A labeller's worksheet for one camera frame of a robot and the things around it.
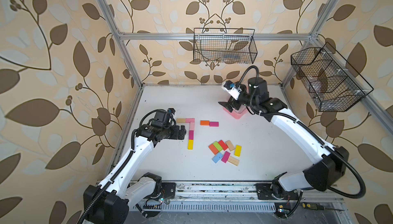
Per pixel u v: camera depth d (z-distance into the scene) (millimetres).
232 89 619
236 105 660
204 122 992
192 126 983
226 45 978
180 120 1031
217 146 889
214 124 988
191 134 932
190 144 902
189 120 999
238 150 884
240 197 737
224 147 889
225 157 844
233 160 838
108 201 370
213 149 887
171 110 723
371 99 587
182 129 721
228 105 668
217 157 845
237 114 964
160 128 598
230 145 903
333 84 724
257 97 560
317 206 684
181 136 707
